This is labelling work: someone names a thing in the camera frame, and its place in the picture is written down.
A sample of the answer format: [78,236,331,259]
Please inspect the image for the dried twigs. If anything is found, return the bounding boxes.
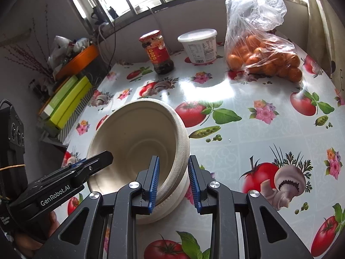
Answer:
[3,12,54,79]

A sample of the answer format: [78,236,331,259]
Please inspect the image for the grey side shelf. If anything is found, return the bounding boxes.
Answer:
[40,128,68,149]

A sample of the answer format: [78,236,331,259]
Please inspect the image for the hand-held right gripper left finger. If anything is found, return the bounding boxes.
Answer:
[34,155,161,259]

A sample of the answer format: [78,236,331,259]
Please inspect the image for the grey striped box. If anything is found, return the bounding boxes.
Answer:
[58,86,100,143]

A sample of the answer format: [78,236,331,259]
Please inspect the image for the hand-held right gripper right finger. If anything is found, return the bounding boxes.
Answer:
[188,155,313,259]

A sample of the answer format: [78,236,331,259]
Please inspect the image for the thin dark cable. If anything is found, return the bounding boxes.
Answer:
[98,23,118,71]

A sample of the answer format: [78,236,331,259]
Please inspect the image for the floral vegetable print tablecloth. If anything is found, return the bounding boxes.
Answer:
[62,30,345,259]

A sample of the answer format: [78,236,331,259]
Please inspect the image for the olive green flat box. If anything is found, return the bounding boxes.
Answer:
[38,76,80,120]

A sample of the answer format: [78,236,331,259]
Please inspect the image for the black device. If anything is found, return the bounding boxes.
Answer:
[91,5,105,25]

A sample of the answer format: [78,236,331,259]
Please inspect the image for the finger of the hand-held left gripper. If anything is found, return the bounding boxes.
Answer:
[61,151,114,192]
[67,157,88,168]

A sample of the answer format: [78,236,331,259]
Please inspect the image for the person's left hand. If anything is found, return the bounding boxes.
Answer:
[12,209,60,258]

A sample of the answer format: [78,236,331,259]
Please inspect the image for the clear bag of oranges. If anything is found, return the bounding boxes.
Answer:
[224,0,304,84]

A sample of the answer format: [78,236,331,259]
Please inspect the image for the white plastic tub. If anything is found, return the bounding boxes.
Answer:
[177,28,218,65]

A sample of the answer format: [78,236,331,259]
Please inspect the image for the red label sauce jar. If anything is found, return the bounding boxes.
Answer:
[139,30,175,75]

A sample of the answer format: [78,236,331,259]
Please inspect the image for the beige paper bowl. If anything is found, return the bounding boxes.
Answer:
[86,99,190,195]
[87,129,189,225]

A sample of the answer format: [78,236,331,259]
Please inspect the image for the lime green flat box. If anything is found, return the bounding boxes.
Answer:
[47,76,93,130]

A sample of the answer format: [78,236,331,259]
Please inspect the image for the orange tray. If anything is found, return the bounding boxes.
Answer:
[54,44,100,80]

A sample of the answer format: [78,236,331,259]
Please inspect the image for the beige patterned curtain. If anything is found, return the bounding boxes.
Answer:
[307,0,345,87]

